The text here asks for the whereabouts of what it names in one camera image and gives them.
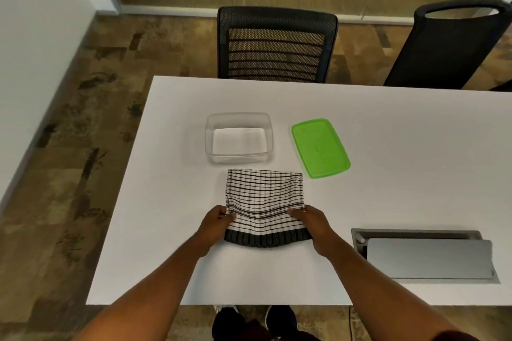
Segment person's left hand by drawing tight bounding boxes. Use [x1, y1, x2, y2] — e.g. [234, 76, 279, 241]
[193, 205, 237, 259]

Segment grey table cable box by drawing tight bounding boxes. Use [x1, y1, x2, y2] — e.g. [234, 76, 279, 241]
[351, 228, 501, 285]

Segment green plastic lid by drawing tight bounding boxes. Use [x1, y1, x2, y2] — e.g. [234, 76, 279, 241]
[291, 119, 351, 180]

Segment clear plastic container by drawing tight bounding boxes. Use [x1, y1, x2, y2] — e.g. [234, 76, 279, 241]
[205, 112, 274, 165]

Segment person's right hand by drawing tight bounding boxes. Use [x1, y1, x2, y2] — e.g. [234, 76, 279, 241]
[288, 205, 348, 261]

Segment person's left forearm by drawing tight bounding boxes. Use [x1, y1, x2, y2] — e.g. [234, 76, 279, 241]
[75, 238, 212, 341]

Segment person's right forearm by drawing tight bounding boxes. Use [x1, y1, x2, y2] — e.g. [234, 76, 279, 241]
[324, 242, 478, 341]

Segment black mesh office chair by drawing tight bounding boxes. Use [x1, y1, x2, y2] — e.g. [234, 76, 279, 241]
[217, 6, 339, 84]

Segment person's legs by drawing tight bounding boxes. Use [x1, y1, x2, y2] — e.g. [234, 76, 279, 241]
[211, 305, 321, 341]

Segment black fabric office chair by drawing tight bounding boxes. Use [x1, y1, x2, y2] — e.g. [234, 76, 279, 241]
[383, 0, 512, 90]

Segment black and white checked cloth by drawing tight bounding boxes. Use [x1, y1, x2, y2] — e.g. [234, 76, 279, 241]
[223, 169, 313, 249]

